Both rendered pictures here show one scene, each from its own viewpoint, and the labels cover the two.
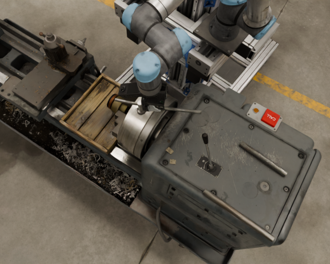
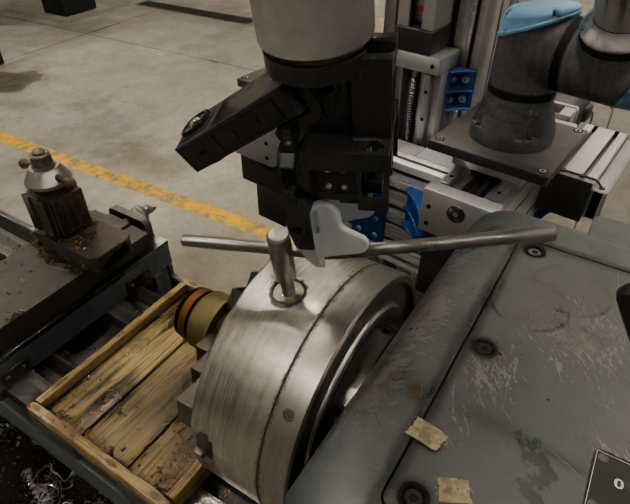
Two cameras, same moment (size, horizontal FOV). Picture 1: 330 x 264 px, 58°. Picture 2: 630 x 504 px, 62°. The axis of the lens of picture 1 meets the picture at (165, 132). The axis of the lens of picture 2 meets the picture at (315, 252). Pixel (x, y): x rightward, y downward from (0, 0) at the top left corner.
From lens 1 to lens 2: 0.73 m
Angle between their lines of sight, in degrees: 28
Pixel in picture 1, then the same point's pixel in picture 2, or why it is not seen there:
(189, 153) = (532, 447)
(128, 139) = (234, 418)
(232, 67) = not seen: hidden behind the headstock
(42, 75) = (13, 277)
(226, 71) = not seen: hidden behind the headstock
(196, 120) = (517, 310)
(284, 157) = not seen: outside the picture
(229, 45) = (538, 160)
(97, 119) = (154, 398)
